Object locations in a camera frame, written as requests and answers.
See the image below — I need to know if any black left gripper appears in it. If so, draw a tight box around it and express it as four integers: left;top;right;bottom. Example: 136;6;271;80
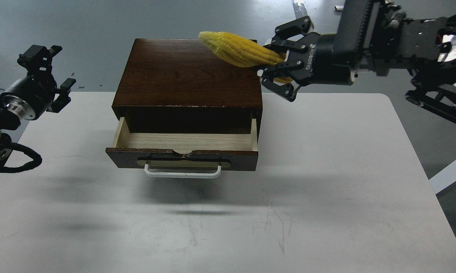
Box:
257;16;354;102

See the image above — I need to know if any black far-left gripper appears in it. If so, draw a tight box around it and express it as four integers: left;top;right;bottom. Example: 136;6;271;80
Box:
0;45;77;120

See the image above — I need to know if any yellow corn cob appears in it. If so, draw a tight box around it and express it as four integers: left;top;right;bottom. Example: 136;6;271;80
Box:
198;31;286;68

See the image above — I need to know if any wooden drawer with white handle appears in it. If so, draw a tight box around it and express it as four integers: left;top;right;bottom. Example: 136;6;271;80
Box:
105;118;259;179

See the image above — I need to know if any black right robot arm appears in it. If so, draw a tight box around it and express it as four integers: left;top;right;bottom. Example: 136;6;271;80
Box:
332;0;456;124

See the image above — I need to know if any dark wooden drawer cabinet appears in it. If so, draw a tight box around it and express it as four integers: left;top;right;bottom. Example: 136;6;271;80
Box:
112;38;263;133

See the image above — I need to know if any black floor tape strip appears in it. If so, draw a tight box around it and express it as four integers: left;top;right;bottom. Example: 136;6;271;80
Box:
292;0;307;13

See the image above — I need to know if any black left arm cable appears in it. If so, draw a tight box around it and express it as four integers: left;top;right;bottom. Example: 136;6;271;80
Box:
0;142;42;174

